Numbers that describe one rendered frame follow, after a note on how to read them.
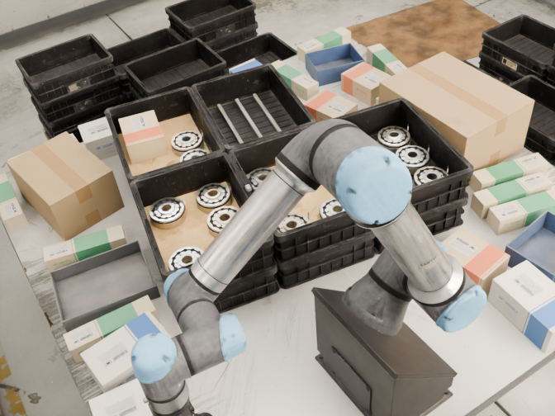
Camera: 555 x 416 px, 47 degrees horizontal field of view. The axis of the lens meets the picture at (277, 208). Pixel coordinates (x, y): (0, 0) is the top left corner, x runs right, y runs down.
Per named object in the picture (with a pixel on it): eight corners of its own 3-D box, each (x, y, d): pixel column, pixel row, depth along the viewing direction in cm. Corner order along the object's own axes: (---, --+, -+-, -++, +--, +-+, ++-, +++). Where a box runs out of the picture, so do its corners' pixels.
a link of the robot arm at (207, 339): (222, 290, 116) (165, 314, 113) (245, 329, 107) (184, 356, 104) (230, 319, 120) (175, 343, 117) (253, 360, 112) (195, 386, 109)
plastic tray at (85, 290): (67, 333, 174) (61, 322, 171) (54, 282, 188) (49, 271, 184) (160, 296, 181) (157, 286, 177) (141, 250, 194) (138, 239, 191)
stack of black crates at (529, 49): (571, 104, 322) (590, 44, 298) (530, 126, 311) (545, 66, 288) (511, 71, 347) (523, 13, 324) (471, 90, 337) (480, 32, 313)
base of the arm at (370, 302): (408, 340, 146) (433, 307, 144) (365, 329, 137) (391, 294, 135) (372, 300, 158) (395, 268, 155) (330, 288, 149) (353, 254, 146)
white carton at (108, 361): (155, 329, 173) (148, 309, 167) (179, 357, 166) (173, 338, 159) (89, 373, 164) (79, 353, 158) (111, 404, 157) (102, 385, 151)
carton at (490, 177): (479, 198, 200) (481, 183, 196) (468, 186, 204) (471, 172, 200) (545, 177, 204) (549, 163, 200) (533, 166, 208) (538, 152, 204)
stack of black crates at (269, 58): (274, 86, 354) (269, 30, 330) (305, 111, 335) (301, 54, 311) (211, 112, 340) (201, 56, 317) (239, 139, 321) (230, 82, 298)
